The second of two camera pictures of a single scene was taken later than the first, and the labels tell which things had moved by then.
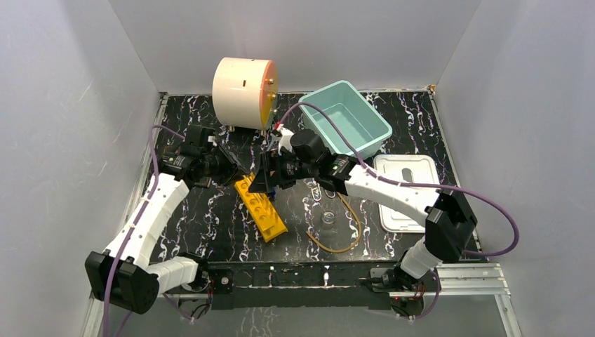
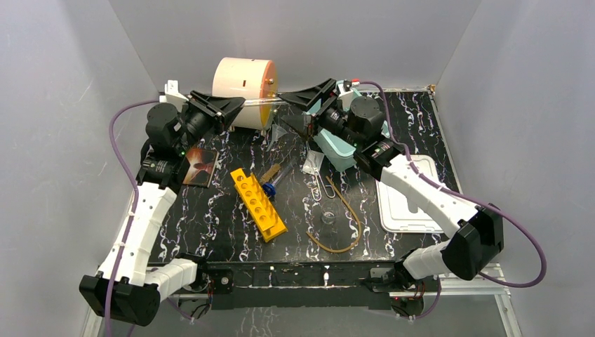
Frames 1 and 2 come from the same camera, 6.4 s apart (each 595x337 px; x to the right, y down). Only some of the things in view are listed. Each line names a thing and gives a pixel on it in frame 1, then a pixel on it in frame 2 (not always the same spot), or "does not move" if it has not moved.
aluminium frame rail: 465,279 does not move
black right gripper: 262,182 -> 325,90
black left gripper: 225,164 -> 192,109
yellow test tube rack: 262,208 does not move
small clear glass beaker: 328,218 does not move
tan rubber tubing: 335,250 does not move
